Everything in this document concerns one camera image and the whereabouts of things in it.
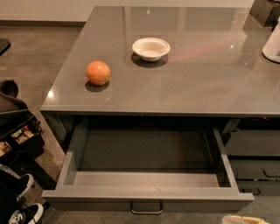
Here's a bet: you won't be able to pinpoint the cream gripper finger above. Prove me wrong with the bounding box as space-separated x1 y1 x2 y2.
221 215 269 224

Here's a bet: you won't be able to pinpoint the grey top drawer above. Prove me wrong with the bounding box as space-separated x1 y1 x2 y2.
43 117 254 213

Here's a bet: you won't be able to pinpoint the grey right cabinet drawers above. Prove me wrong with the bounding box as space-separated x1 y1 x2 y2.
221 117 280 196

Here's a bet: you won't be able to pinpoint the white paper bowl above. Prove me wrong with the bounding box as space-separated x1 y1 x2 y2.
132 38 171 62

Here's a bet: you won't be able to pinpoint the orange fruit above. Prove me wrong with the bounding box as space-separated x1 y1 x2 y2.
86 60 111 86

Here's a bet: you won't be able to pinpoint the black white sneaker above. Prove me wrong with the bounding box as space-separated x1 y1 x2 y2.
10 174 34 200
8 203 44 224

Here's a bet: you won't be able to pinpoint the black white upper sneaker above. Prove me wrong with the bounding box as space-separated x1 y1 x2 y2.
10 174 34 200

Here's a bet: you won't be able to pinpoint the black snack cart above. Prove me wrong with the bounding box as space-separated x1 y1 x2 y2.
0 80 45 165

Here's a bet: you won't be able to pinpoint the metal top drawer handle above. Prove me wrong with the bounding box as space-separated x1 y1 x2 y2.
130 202 163 215

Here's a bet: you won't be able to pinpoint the grey cabinet frame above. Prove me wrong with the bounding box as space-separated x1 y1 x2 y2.
42 111 88 153

